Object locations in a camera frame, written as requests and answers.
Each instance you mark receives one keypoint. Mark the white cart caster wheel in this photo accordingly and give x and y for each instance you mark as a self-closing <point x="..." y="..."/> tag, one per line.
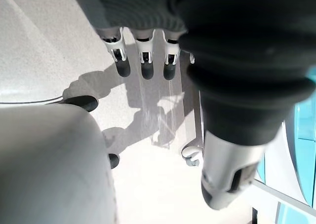
<point x="190" y="157"/>

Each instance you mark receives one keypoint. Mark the white medical cart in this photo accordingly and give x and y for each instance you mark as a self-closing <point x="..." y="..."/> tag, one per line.
<point x="279" y="174"/>

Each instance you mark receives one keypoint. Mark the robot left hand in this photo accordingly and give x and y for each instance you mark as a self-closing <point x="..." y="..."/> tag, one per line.
<point x="242" y="48"/>

